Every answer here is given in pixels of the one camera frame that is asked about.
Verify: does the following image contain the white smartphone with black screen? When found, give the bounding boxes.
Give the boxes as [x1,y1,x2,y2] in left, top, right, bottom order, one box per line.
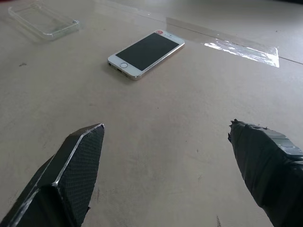
[107,30,186,81]

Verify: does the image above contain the clear tape strip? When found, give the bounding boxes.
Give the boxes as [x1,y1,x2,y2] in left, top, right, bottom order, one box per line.
[165,16,280,68]

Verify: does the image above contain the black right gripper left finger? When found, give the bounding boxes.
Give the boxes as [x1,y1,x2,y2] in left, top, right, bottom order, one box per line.
[0,123,105,227]

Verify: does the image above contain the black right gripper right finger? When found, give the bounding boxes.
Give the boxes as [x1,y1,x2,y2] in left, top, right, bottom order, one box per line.
[228,119,303,227]

